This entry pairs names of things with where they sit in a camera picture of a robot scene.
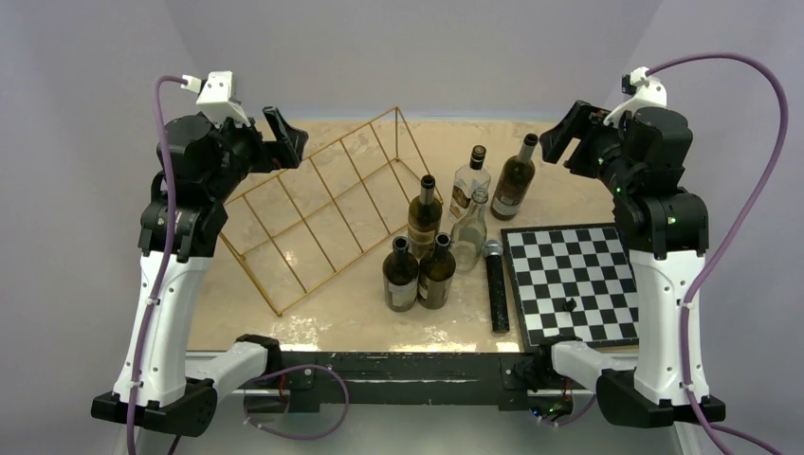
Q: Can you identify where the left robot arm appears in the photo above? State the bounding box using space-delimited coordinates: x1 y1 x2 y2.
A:
91 106 308 437

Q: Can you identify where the black white chessboard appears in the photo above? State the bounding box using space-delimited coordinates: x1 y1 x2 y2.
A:
501 223 639 351

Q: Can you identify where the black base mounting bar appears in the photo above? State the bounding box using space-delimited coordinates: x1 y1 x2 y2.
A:
244 352 578 412

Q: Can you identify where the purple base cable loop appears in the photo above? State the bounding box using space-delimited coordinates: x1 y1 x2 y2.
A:
243 364 351 442

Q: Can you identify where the green wine bottle silver neck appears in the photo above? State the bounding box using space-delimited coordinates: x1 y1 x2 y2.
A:
407 174 443 260

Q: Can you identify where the dark wine bottle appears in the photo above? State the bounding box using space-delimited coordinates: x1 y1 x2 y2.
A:
418 232 456 310
490 133 539 221
382 236 419 312

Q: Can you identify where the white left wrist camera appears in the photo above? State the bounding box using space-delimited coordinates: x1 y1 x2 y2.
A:
181 71 251 128

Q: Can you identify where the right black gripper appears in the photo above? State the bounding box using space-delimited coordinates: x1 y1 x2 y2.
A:
540 99 639 196

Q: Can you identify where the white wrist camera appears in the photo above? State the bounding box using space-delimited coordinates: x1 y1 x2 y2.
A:
181 71 251 128
603 66 667 127

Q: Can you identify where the gold wire wine rack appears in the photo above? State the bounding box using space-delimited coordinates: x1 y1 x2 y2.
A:
220 106 429 317

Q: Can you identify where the clear empty glass bottle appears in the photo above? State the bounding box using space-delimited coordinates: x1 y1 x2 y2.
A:
450 187 488 272

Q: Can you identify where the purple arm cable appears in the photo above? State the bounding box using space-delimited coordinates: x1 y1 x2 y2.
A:
647 52 790 455
125 75 190 455

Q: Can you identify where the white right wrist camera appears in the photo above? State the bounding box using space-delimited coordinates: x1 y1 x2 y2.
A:
603 66 667 127

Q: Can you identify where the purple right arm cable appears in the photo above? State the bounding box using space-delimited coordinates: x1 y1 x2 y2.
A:
647 52 790 455

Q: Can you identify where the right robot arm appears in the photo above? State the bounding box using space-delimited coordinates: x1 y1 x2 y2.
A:
532 100 726 428

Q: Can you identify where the clear whisky bottle black cap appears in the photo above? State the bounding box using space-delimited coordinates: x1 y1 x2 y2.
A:
448 145 491 222

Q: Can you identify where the black microphone silver head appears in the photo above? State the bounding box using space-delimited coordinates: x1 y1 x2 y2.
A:
482 239 510 334

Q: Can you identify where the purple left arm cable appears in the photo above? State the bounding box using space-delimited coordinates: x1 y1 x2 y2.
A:
125 75 190 455

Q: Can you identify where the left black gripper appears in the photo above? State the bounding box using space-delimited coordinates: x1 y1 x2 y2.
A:
203 106 305 202

